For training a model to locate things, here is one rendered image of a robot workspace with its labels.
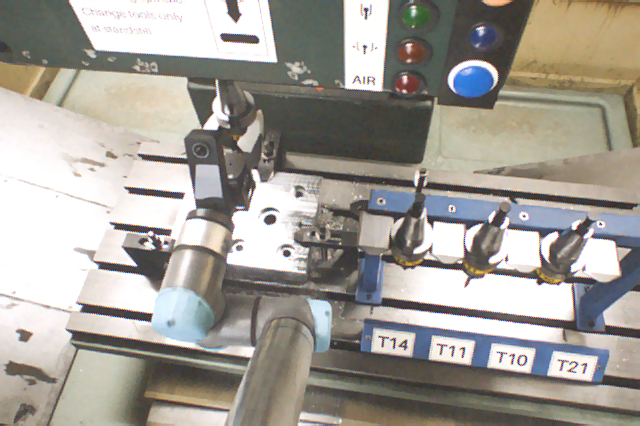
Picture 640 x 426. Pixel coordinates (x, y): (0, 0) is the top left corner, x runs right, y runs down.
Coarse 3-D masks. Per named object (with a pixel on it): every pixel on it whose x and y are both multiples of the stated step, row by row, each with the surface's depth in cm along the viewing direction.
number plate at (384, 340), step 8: (376, 328) 96; (376, 336) 97; (384, 336) 96; (392, 336) 96; (400, 336) 96; (408, 336) 96; (376, 344) 97; (384, 344) 97; (392, 344) 97; (400, 344) 96; (408, 344) 96; (384, 352) 97; (392, 352) 97; (400, 352) 97; (408, 352) 97
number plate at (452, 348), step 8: (432, 336) 95; (432, 344) 95; (440, 344) 95; (448, 344) 95; (456, 344) 95; (464, 344) 94; (472, 344) 94; (432, 352) 96; (440, 352) 96; (448, 352) 95; (456, 352) 95; (464, 352) 95; (472, 352) 95; (440, 360) 96; (448, 360) 96; (456, 360) 96; (464, 360) 95
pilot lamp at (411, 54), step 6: (402, 48) 37; (408, 48) 36; (414, 48) 36; (420, 48) 36; (402, 54) 37; (408, 54) 37; (414, 54) 37; (420, 54) 37; (402, 60) 38; (408, 60) 37; (414, 60) 37; (420, 60) 37
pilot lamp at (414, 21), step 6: (414, 6) 34; (420, 6) 34; (408, 12) 34; (414, 12) 34; (420, 12) 34; (426, 12) 34; (402, 18) 35; (408, 18) 34; (414, 18) 34; (420, 18) 34; (426, 18) 34; (408, 24) 35; (414, 24) 34; (420, 24) 34; (426, 24) 35
